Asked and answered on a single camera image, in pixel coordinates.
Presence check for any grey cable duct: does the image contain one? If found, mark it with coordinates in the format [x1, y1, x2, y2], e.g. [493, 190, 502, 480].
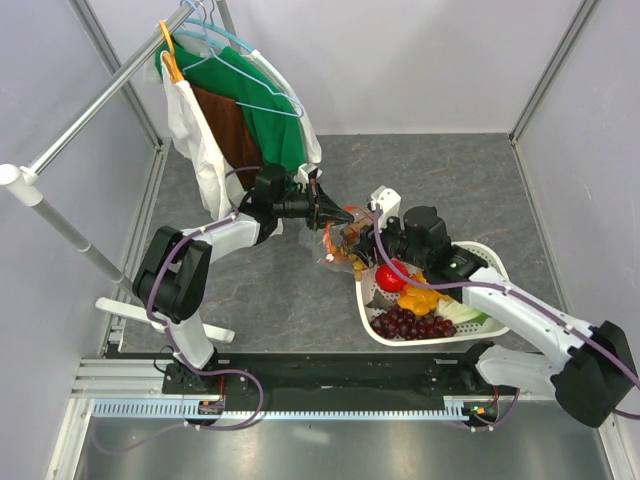
[92, 398, 468, 421]

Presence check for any green lettuce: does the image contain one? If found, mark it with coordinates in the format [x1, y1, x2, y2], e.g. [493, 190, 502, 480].
[435, 299, 488, 325]

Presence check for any orange hanger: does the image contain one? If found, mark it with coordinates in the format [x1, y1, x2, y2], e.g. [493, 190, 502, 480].
[158, 20, 184, 84]

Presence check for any red apple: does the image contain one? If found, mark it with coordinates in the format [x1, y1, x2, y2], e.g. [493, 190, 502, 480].
[375, 259, 409, 293]

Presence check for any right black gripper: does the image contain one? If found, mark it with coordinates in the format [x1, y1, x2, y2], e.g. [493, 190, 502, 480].
[348, 208, 429, 269]

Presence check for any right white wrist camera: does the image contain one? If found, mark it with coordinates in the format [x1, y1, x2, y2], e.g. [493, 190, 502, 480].
[367, 186, 401, 225]

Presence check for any yellow ginger root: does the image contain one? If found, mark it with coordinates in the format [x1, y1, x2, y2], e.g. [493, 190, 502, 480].
[397, 283, 451, 316]

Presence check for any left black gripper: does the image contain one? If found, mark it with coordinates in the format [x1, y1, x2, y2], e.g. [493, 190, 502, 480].
[273, 179, 353, 232]

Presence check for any blue wire hanger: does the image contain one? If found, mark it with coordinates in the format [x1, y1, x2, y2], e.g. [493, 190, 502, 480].
[172, 8, 306, 119]

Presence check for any metal clothes rack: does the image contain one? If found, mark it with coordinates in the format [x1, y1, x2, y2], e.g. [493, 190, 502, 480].
[0, 0, 236, 346]

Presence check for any brown garment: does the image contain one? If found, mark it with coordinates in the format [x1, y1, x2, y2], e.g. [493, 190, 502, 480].
[192, 86, 264, 169]

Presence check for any green shirt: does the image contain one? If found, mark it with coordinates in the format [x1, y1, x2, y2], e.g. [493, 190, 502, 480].
[172, 37, 308, 174]

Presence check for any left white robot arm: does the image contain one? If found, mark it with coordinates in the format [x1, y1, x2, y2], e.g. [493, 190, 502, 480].
[132, 164, 354, 393]

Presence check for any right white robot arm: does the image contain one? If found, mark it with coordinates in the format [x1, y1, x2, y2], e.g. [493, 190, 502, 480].
[356, 200, 639, 428]

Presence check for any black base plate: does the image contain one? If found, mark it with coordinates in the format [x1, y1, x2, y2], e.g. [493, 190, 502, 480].
[162, 353, 515, 409]

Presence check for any clear zip top bag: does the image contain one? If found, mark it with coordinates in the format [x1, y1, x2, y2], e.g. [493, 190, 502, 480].
[298, 205, 373, 281]

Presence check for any brown longan cluster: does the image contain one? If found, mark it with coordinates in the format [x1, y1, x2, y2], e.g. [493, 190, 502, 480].
[329, 226, 369, 282]

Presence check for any purple grape bunch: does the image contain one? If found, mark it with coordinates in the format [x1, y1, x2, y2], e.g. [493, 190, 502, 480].
[369, 306, 457, 341]

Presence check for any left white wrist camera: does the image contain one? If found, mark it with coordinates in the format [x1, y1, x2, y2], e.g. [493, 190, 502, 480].
[294, 163, 322, 186]

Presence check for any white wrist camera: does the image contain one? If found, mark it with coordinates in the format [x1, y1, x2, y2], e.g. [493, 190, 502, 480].
[367, 186, 401, 225]
[294, 163, 322, 186]

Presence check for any white shirt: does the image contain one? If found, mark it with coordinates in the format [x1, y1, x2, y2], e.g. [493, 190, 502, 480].
[157, 47, 244, 220]

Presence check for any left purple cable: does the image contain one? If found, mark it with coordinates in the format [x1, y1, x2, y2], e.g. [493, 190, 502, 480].
[89, 165, 266, 455]

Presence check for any white plastic basket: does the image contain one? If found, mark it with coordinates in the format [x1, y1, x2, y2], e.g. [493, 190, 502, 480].
[354, 260, 509, 347]

